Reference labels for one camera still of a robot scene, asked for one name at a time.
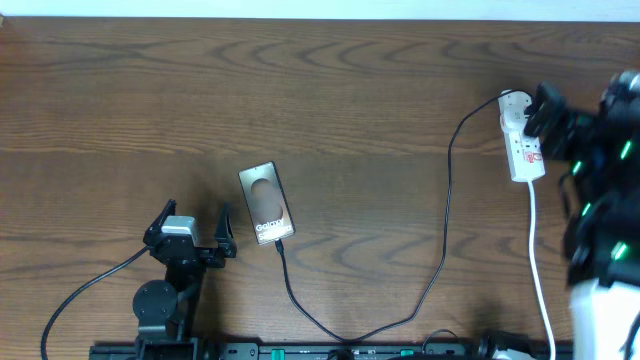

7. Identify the white USB charger adapter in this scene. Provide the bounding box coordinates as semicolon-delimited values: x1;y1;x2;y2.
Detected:
498;90;532;133

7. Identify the black USB charging cable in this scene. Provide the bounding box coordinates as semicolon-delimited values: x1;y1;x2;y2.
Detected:
273;89;534;345

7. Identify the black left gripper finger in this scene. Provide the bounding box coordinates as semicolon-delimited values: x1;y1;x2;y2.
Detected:
143;199;176;246
214;203;237;258

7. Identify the white power strip cord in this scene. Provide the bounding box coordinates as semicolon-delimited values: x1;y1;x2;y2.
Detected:
526;180;558;360

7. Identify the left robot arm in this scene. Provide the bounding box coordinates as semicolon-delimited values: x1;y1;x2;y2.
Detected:
132;200;237;359

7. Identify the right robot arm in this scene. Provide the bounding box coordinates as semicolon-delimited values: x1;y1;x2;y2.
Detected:
524;71;639;359

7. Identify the white power strip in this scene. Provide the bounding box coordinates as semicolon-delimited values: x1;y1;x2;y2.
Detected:
501;119;546;183

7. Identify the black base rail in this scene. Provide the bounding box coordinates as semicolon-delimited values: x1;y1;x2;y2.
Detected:
88;342;479;360

